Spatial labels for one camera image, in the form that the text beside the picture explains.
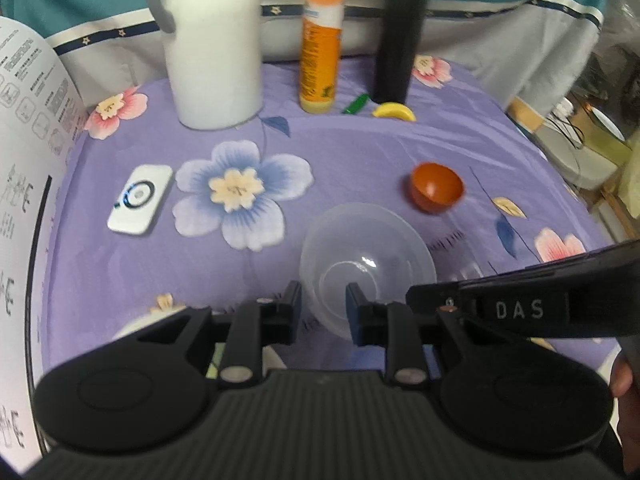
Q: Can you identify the black cable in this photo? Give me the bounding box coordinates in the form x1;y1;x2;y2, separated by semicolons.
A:
547;115;586;151

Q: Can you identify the green toy vegetable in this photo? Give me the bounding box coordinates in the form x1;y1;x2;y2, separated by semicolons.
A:
341;93;370;115

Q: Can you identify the orange bowl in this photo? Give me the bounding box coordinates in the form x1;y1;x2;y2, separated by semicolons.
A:
406;162;466;214

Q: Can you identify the white power bank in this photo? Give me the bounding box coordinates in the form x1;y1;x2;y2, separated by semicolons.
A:
107;164;174;236

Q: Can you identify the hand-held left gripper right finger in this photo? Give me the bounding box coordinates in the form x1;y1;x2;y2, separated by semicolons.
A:
346;282;503;387

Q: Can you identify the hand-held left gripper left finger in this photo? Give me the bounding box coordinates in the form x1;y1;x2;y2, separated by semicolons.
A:
112;281;303;387

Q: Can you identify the white thermos jug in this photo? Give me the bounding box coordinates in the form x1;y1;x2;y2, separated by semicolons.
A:
141;0;264;131

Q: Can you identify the person's right hand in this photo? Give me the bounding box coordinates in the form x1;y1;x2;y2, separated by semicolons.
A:
610;350;640;467

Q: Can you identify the clear plastic bowl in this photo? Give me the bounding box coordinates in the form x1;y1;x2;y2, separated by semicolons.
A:
299;202;437;341

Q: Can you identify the yellow toy banana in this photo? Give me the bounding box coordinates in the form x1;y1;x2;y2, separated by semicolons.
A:
372;102;417;122

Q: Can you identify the yellow orange detergent bottle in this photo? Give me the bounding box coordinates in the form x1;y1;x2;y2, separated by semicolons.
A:
299;0;345;114

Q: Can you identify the white printed cardboard box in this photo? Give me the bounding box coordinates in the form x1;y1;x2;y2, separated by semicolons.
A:
0;15;91;476

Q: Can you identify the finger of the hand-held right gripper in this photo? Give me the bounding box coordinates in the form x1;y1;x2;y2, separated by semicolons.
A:
406;272;482;318

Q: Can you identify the black thermos bottle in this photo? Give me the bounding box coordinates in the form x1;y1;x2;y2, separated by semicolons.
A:
372;0;428;105

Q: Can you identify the white plastic chair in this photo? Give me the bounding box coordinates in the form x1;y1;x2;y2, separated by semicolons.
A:
537;125;621;191

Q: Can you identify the large white round plate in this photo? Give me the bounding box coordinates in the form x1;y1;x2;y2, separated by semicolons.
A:
112;310;188;341

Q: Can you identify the purple floral blanket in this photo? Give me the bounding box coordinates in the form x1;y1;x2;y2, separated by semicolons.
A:
40;55;616;376

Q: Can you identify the small white plate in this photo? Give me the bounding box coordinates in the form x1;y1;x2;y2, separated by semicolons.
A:
590;109;626;141

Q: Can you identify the brown cardboard box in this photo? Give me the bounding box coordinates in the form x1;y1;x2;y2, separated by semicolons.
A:
570;105;633;166

